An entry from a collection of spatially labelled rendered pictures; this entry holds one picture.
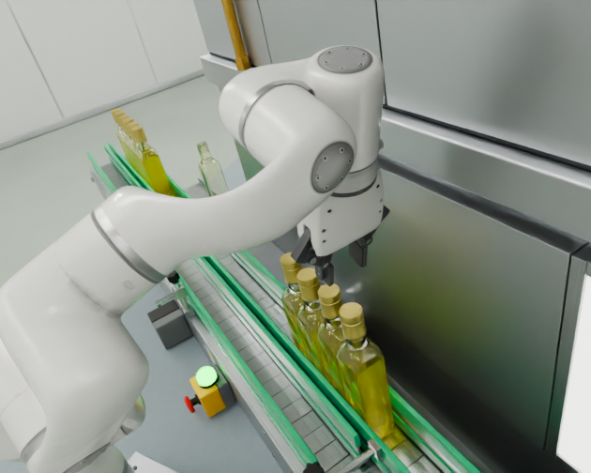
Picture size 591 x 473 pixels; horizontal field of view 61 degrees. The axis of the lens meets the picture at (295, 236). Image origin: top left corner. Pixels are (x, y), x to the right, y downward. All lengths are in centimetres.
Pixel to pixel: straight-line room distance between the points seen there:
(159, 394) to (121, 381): 88
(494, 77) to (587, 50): 10
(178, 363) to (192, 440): 24
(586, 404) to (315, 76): 47
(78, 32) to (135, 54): 65
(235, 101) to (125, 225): 14
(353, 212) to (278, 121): 19
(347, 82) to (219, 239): 18
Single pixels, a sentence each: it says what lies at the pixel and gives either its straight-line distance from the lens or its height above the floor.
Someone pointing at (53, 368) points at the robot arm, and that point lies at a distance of 43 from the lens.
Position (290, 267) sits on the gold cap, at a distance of 83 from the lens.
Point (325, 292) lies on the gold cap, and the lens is 76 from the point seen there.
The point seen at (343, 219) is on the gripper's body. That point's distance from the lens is 56.
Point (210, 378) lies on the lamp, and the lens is 114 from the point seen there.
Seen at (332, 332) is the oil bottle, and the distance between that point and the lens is 80.
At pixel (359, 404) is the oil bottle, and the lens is 83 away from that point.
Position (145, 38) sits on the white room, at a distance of 661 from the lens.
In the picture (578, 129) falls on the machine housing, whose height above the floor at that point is 143.
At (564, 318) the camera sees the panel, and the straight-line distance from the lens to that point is 61.
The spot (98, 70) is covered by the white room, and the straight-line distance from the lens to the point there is 652.
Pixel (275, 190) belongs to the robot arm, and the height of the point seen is 148.
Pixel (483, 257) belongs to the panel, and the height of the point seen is 126.
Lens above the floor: 166
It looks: 34 degrees down
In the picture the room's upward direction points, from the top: 14 degrees counter-clockwise
